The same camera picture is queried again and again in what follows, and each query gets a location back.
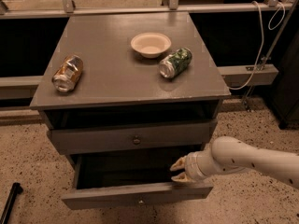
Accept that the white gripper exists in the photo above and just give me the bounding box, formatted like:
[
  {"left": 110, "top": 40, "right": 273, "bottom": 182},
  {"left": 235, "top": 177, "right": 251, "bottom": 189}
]
[{"left": 170, "top": 151, "right": 211, "bottom": 183}]

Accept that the grey drawer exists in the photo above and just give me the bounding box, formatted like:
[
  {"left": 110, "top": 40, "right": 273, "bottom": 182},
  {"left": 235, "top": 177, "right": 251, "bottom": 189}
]
[
  {"left": 48, "top": 119, "right": 217, "bottom": 155},
  {"left": 62, "top": 152, "right": 213, "bottom": 210}
]

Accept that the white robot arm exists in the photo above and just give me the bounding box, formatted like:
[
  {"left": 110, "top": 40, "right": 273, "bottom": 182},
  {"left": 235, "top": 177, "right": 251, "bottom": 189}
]
[{"left": 170, "top": 136, "right": 299, "bottom": 189}]

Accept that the grey top drawer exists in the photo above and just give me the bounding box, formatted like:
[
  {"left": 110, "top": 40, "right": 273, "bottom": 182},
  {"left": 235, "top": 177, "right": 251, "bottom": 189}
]
[{"left": 48, "top": 119, "right": 217, "bottom": 155}]

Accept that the grey wooden drawer cabinet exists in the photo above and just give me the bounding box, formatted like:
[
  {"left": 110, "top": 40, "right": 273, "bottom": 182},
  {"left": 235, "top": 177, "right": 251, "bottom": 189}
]
[{"left": 31, "top": 12, "right": 230, "bottom": 189}]

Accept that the green soda can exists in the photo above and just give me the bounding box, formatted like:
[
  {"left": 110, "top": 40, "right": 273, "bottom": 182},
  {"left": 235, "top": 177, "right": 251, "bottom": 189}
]
[{"left": 159, "top": 48, "right": 192, "bottom": 79}]

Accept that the white paper bowl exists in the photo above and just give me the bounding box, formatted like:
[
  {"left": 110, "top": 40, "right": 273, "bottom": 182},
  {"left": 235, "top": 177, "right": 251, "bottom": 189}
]
[{"left": 131, "top": 33, "right": 172, "bottom": 59}]

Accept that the orange soda can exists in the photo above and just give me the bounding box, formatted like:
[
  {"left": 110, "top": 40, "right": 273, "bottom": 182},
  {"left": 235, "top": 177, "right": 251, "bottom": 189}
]
[{"left": 51, "top": 55, "right": 83, "bottom": 92}]

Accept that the grey metal frame rail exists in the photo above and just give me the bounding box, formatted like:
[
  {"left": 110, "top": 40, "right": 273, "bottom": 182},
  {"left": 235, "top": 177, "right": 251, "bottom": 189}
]
[{"left": 1, "top": 0, "right": 296, "bottom": 105}]

